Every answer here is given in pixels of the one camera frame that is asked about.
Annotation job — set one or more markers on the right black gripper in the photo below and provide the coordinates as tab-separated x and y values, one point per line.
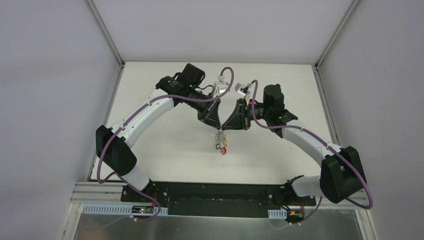
244	113

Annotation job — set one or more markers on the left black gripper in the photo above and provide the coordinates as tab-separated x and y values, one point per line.
207	110

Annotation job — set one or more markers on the red handled keyring holder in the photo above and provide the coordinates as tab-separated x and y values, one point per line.
219	137

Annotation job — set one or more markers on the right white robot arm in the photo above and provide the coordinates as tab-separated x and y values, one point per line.
341	171

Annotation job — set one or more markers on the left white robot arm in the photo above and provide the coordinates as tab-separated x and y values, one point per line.
114	144

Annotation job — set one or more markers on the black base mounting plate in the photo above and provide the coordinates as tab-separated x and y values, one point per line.
225	200

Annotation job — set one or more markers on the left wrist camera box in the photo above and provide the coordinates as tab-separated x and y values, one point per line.
219	87

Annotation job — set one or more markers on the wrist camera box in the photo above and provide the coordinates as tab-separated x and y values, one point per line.
219	87
242	89

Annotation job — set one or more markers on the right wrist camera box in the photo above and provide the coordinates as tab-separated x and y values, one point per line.
242	89

